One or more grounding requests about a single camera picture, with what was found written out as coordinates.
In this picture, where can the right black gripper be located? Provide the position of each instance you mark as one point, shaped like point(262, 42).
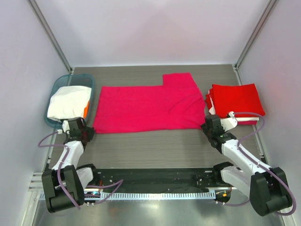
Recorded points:
point(206, 131)

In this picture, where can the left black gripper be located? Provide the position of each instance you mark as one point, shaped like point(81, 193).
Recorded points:
point(91, 133)

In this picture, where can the pink t shirt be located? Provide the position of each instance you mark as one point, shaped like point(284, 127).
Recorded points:
point(176, 104)

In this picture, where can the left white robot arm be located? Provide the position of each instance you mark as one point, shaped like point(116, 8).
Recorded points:
point(64, 183)

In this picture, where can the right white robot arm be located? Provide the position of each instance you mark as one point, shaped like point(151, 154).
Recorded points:
point(266, 187)

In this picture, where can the orange t shirt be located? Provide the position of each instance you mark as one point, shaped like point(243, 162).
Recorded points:
point(76, 112)

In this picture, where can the white crumpled t shirt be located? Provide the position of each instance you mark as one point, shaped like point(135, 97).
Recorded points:
point(66, 97)

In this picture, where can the red folded t shirt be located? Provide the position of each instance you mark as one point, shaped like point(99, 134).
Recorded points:
point(243, 99)

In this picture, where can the teal plastic basket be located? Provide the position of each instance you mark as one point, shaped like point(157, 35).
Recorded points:
point(70, 80)

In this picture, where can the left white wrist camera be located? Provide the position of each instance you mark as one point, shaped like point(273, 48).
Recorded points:
point(65, 128)

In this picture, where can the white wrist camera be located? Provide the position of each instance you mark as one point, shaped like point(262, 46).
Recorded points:
point(65, 128)
point(230, 122)

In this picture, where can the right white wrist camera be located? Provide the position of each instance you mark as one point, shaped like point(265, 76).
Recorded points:
point(230, 122)

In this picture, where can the aluminium rail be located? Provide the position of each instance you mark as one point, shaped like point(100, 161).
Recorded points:
point(36, 182)

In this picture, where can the white slotted cable duct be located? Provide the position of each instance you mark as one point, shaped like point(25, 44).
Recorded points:
point(94, 196)

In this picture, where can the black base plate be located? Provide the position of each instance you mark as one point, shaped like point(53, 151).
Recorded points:
point(157, 181)

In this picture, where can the left aluminium frame post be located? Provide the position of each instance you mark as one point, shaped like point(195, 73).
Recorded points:
point(42, 20)

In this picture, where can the aluminium frame post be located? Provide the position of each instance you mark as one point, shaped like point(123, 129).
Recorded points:
point(42, 20)
point(256, 31)

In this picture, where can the right aluminium frame post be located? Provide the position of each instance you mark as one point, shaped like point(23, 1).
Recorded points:
point(256, 31)

